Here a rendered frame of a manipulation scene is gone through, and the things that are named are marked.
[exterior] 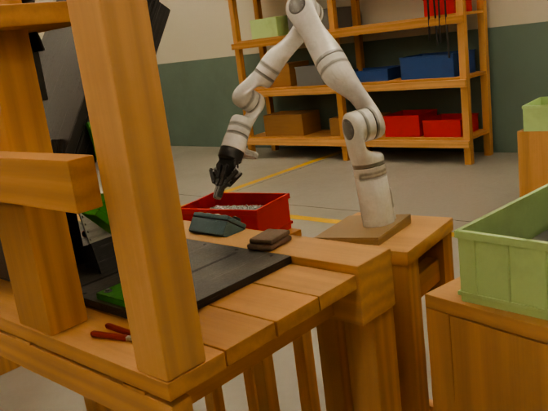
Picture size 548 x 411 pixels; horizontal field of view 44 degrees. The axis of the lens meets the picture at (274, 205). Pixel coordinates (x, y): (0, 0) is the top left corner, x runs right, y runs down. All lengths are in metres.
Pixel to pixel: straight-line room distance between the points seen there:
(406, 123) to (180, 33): 4.16
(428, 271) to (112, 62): 1.18
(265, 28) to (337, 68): 6.13
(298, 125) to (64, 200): 6.87
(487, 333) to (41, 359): 0.98
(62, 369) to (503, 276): 0.96
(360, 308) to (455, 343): 0.24
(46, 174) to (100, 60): 0.23
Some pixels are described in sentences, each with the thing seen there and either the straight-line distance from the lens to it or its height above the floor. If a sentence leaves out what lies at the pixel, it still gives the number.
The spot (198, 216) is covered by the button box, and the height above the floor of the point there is 0.95.
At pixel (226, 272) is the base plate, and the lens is 1.60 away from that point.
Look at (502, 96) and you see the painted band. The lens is 7.16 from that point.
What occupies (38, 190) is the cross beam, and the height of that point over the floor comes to 1.22.
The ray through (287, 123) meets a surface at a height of 0.41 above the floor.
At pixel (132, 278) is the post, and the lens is 1.16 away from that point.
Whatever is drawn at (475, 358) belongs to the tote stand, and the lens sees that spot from 1.63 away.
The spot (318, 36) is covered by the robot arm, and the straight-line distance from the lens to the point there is 2.00.
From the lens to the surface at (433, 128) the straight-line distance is 6.90.
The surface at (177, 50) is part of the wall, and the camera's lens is 10.09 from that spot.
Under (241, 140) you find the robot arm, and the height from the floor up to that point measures 1.13.
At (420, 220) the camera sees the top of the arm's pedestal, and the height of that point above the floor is 0.85.
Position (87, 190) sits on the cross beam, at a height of 1.22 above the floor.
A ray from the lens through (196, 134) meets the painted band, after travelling 10.07.
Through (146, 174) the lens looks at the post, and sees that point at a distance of 1.09.
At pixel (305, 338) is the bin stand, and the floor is 0.42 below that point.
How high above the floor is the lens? 1.42
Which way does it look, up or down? 14 degrees down
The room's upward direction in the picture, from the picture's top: 7 degrees counter-clockwise
